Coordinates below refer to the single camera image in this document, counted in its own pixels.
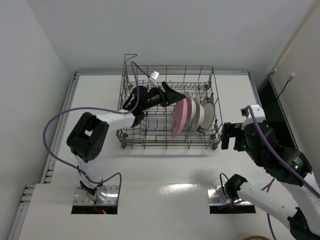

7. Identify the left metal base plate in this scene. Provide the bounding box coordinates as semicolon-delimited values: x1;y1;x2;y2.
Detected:
73;185;119;207

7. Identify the beige wall conduit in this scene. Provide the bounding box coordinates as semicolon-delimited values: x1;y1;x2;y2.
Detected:
271;0;320;74

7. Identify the green rimmed printed plate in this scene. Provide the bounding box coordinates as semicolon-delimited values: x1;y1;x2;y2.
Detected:
196;97;216;133

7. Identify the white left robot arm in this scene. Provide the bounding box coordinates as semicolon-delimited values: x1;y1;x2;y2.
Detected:
66;81;186;198

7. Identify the white deep plate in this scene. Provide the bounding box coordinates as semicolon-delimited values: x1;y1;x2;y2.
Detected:
184;91;196;128
189;97;205;133

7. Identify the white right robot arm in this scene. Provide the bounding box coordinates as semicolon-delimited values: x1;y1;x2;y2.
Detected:
221;122;320;240

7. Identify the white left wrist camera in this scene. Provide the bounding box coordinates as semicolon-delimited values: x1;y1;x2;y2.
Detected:
148;71;160;88

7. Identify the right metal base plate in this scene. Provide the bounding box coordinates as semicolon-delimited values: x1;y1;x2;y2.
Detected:
207;185;253;207

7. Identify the grey wire dish rack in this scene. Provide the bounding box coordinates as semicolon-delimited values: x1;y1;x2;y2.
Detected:
116;54;223;150

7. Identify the brown round object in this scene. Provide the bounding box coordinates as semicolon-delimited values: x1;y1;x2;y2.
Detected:
243;235;270;240

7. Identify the black hanging wall cable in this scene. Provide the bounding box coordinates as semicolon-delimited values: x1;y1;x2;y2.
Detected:
264;73;296;118

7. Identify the pink round plate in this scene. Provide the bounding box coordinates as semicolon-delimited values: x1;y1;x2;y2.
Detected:
172;99;188;135

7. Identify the metal base plate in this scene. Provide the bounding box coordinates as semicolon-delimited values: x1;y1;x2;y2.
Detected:
73;185;119;207
207;185;253;207

